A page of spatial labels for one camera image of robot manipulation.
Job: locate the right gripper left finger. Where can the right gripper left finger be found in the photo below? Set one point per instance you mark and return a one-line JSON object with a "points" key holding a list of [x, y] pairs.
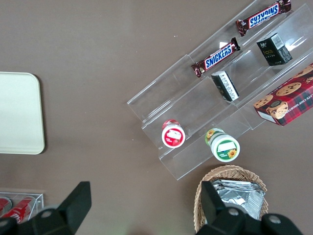
{"points": [[73, 208]]}

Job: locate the red lidded yogurt cup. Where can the red lidded yogurt cup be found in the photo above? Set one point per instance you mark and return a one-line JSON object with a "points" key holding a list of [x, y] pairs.
{"points": [[173, 135]]}

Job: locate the Snickers chocolate bar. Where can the Snickers chocolate bar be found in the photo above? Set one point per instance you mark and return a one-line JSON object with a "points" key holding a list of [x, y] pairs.
{"points": [[264, 16], [216, 57]]}

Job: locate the stack of foil trays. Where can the stack of foil trays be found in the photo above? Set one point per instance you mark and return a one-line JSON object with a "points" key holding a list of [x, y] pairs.
{"points": [[244, 198]]}

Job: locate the light tan wicker basket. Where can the light tan wicker basket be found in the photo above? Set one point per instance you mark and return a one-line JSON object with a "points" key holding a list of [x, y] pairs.
{"points": [[232, 170]]}

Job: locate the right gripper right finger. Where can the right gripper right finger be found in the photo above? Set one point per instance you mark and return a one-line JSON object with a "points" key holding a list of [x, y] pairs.
{"points": [[212, 205]]}

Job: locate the small black box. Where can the small black box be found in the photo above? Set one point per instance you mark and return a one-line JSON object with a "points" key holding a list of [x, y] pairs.
{"points": [[274, 50], [225, 85]]}

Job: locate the green lidded yogurt cup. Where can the green lidded yogurt cup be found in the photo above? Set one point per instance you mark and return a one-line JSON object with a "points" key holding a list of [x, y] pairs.
{"points": [[223, 147]]}

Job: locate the cream plastic tray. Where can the cream plastic tray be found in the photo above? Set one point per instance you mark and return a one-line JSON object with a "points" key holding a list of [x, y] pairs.
{"points": [[19, 112]]}

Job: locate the red tartan cookie box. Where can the red tartan cookie box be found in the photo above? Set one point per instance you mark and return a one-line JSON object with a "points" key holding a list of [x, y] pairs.
{"points": [[288, 98]]}

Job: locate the clear acrylic stepped stand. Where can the clear acrylic stepped stand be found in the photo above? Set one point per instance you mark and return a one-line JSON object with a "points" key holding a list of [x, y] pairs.
{"points": [[171, 102]]}

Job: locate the clear acrylic bottle rack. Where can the clear acrylic bottle rack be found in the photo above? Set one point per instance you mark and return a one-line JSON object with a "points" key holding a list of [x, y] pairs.
{"points": [[39, 203]]}

